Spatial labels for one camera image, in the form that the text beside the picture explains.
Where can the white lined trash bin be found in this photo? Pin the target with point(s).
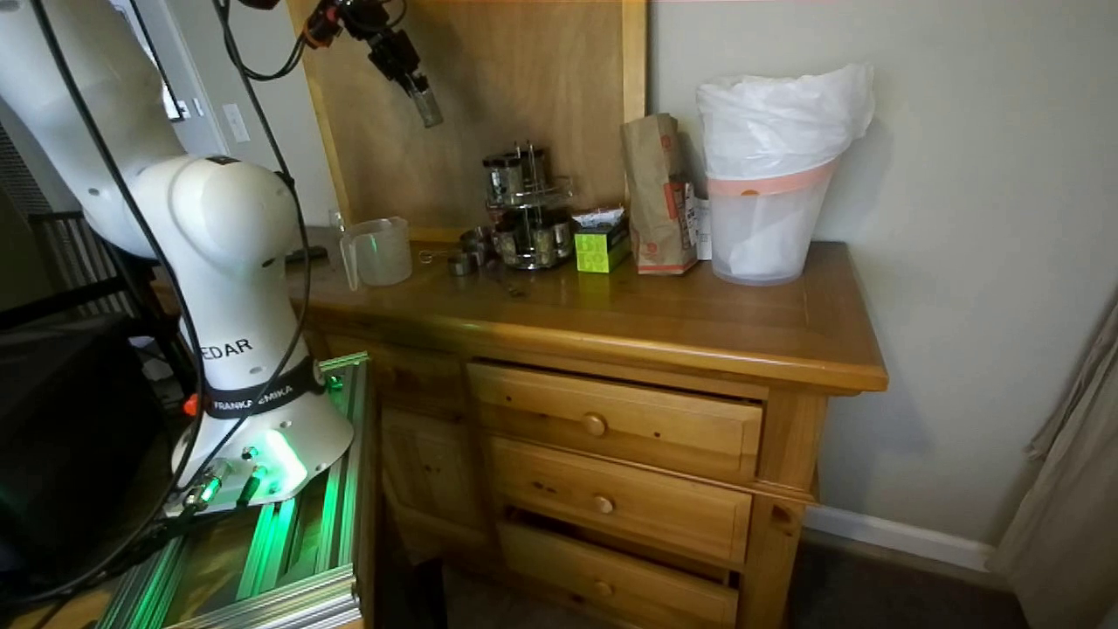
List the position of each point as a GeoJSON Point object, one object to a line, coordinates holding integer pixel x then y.
{"type": "Point", "coordinates": [772, 176]}

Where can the clear plastic measuring cup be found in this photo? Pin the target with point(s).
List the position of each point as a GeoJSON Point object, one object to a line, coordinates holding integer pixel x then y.
{"type": "Point", "coordinates": [383, 254]}

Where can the wooden dresser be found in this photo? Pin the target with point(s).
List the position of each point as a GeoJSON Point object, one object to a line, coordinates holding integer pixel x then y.
{"type": "Point", "coordinates": [652, 315]}

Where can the glass spice jar black lid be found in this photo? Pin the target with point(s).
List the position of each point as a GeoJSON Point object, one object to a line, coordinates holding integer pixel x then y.
{"type": "Point", "coordinates": [535, 172]}
{"type": "Point", "coordinates": [501, 180]}

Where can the brown paper bag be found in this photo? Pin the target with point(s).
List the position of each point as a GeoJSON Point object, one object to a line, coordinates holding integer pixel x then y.
{"type": "Point", "coordinates": [657, 198]}

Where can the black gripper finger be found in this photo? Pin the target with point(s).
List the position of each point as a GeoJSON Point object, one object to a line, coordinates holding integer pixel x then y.
{"type": "Point", "coordinates": [413, 56]}
{"type": "Point", "coordinates": [399, 66]}

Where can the light grey curtain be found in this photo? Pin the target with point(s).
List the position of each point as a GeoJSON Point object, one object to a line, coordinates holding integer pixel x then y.
{"type": "Point", "coordinates": [1068, 502]}

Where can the black box beside robot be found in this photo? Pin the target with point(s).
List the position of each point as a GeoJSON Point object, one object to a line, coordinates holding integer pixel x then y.
{"type": "Point", "coordinates": [70, 433]}

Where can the large wooden board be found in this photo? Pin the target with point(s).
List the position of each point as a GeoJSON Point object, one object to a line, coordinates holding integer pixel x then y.
{"type": "Point", "coordinates": [524, 71]}

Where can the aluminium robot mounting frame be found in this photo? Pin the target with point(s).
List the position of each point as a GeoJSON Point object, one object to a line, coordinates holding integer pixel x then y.
{"type": "Point", "coordinates": [280, 546]}

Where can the white baseboard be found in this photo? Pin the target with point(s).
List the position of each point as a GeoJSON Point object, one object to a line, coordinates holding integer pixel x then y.
{"type": "Point", "coordinates": [894, 539]}

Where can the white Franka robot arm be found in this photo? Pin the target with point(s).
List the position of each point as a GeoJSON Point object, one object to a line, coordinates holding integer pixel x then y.
{"type": "Point", "coordinates": [232, 258]}

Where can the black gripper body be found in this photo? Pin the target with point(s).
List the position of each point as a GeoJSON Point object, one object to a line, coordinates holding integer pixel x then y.
{"type": "Point", "coordinates": [372, 21]}

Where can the small green box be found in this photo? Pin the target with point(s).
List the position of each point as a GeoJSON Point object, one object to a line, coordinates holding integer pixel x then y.
{"type": "Point", "coordinates": [601, 251]}

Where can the large wooden dresser drawer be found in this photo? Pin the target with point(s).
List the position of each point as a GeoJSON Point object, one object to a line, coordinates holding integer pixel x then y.
{"type": "Point", "coordinates": [631, 420]}

